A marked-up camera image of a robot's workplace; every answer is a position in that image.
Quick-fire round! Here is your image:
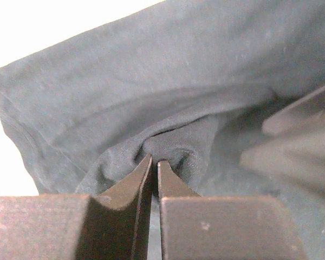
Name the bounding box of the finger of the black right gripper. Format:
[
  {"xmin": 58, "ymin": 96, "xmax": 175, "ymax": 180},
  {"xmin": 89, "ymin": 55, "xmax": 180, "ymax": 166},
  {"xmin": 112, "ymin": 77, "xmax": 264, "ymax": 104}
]
[
  {"xmin": 262, "ymin": 85, "xmax": 325, "ymax": 136},
  {"xmin": 240, "ymin": 129, "xmax": 325, "ymax": 192}
]

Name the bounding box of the black t-shirt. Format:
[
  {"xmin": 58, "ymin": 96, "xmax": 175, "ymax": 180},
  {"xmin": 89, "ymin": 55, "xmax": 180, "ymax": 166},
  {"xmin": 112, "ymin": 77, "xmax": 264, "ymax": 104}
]
[{"xmin": 0, "ymin": 1, "xmax": 325, "ymax": 259}]

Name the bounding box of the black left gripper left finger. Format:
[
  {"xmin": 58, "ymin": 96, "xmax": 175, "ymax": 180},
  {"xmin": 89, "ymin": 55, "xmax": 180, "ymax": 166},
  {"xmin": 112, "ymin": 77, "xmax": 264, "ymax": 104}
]
[{"xmin": 0, "ymin": 155, "xmax": 152, "ymax": 259}]

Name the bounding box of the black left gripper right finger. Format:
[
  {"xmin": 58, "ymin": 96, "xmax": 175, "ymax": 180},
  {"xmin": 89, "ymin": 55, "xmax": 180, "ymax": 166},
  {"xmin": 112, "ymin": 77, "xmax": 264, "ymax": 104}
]
[{"xmin": 158, "ymin": 161, "xmax": 307, "ymax": 259}]

